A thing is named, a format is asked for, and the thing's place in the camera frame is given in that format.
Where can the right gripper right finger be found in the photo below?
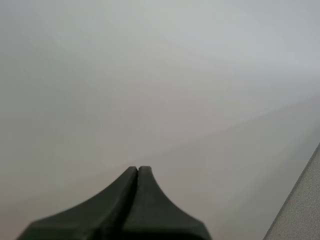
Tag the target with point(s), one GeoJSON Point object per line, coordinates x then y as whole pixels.
{"type": "Point", "coordinates": [160, 215]}

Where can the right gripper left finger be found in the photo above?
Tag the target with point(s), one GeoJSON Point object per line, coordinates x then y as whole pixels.
{"type": "Point", "coordinates": [100, 215]}

